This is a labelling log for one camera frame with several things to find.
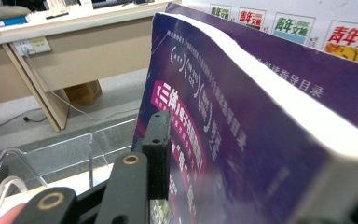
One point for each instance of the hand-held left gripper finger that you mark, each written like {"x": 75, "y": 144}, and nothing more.
{"x": 158, "y": 155}

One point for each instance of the brown cardboard box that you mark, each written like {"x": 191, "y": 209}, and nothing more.
{"x": 84, "y": 92}

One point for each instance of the white wall socket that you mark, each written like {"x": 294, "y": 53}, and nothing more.
{"x": 32, "y": 46}

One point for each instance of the beige wooden desk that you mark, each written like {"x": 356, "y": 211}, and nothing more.
{"x": 90, "y": 53}

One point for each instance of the purple cover magazine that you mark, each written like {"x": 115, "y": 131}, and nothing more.
{"x": 307, "y": 71}
{"x": 245, "y": 155}

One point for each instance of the blue flat box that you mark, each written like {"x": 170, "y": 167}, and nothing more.
{"x": 3, "y": 23}

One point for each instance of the clear acrylic book rack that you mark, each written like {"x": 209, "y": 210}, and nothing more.
{"x": 62, "y": 155}

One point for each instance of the grey green cloth bag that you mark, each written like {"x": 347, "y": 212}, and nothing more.
{"x": 3, "y": 13}

